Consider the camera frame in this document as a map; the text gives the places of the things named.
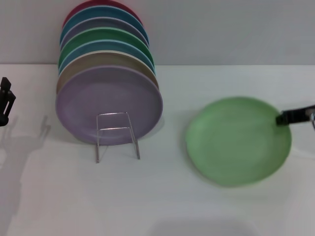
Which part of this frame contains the light green plate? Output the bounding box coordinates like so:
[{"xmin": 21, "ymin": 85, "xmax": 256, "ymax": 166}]
[{"xmin": 185, "ymin": 96, "xmax": 292, "ymax": 188}]

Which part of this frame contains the lavender purple plate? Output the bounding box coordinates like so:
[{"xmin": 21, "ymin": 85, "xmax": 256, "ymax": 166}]
[{"xmin": 55, "ymin": 65, "xmax": 163, "ymax": 146}]

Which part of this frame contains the beige plate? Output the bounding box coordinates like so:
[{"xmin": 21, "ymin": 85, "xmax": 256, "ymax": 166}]
[{"xmin": 56, "ymin": 50, "xmax": 159, "ymax": 94}]

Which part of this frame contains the light blue plate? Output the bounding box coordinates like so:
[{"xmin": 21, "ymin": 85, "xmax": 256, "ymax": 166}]
[{"xmin": 58, "ymin": 39, "xmax": 156, "ymax": 74}]

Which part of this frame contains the maroon red plate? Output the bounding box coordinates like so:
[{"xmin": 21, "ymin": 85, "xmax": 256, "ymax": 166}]
[{"xmin": 63, "ymin": 0, "xmax": 143, "ymax": 28}]

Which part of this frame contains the dark green plate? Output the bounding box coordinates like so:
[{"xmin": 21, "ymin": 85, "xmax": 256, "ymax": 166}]
[{"xmin": 58, "ymin": 27, "xmax": 155, "ymax": 72}]

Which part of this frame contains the grey lavender plate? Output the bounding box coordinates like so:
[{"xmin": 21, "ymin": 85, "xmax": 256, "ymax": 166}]
[{"xmin": 60, "ymin": 16, "xmax": 150, "ymax": 47}]

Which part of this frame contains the teal blue plate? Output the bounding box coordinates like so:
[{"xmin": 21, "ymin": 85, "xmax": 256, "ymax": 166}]
[{"xmin": 61, "ymin": 5, "xmax": 150, "ymax": 46}]

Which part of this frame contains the chrome wire plate rack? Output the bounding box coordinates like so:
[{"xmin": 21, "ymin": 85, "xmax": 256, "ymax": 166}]
[{"xmin": 95, "ymin": 112, "xmax": 141, "ymax": 164}]

